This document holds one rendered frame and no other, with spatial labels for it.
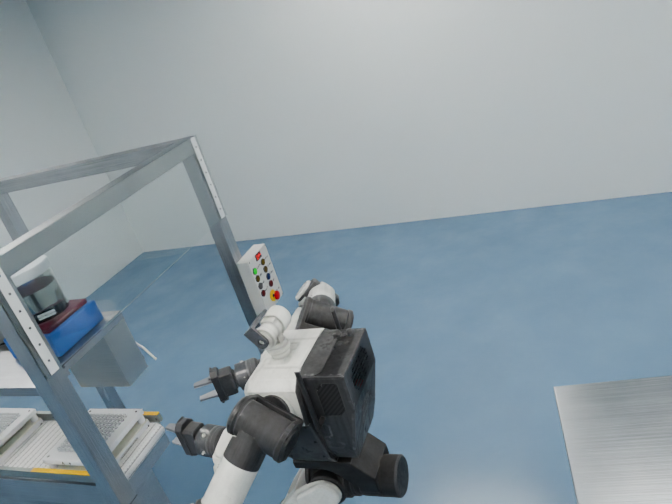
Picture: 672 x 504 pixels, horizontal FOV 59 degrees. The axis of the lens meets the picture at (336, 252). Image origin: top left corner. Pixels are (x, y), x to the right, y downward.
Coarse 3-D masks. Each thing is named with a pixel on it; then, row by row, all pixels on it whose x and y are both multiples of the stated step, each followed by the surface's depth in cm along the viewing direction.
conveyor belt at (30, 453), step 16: (48, 432) 221; (144, 432) 204; (160, 432) 205; (32, 448) 215; (48, 448) 212; (128, 448) 199; (144, 448) 198; (0, 464) 212; (16, 464) 209; (32, 464) 206; (128, 464) 192; (128, 480) 191
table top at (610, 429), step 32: (608, 384) 166; (640, 384) 163; (576, 416) 159; (608, 416) 156; (640, 416) 153; (576, 448) 150; (608, 448) 147; (640, 448) 144; (576, 480) 142; (608, 480) 139; (640, 480) 137
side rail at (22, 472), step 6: (0, 468) 203; (6, 468) 202; (12, 468) 201; (18, 468) 200; (24, 468) 199; (30, 468) 198; (0, 474) 204; (6, 474) 203; (12, 474) 201; (18, 474) 200; (24, 474) 199; (30, 474) 197; (36, 474) 196; (42, 474) 195; (48, 474) 194; (54, 474) 192; (60, 474) 191; (66, 474) 190; (66, 480) 192; (72, 480) 191; (78, 480) 189; (84, 480) 188; (90, 480) 187
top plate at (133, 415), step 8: (128, 416) 203; (136, 416) 202; (112, 424) 201; (120, 424) 200; (128, 424) 199; (120, 432) 196; (64, 440) 201; (112, 440) 193; (120, 440) 194; (56, 448) 198; (112, 448) 191; (48, 456) 195; (56, 456) 194; (64, 456) 193; (72, 456) 191; (64, 464) 191; (72, 464) 190; (80, 464) 188
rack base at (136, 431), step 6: (138, 426) 204; (144, 426) 205; (132, 432) 202; (138, 432) 202; (126, 438) 200; (132, 438) 199; (138, 438) 202; (120, 444) 198; (126, 444) 197; (114, 450) 196; (120, 450) 195; (114, 456) 193; (120, 456) 194; (60, 468) 195; (66, 468) 194; (72, 468) 193; (78, 468) 192; (84, 468) 192
